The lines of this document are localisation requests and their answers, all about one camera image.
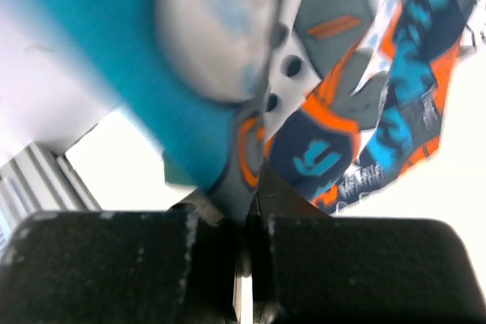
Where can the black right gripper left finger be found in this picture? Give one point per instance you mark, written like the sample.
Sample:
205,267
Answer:
175,266

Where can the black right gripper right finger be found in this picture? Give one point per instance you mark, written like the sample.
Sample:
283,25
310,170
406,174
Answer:
309,267

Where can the blue orange patterned shorts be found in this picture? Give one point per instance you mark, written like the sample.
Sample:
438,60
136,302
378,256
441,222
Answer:
337,97

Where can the teal green shorts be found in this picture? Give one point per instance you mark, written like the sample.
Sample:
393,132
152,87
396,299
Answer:
118,38

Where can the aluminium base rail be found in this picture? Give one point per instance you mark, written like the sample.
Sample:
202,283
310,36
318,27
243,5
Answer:
36,179

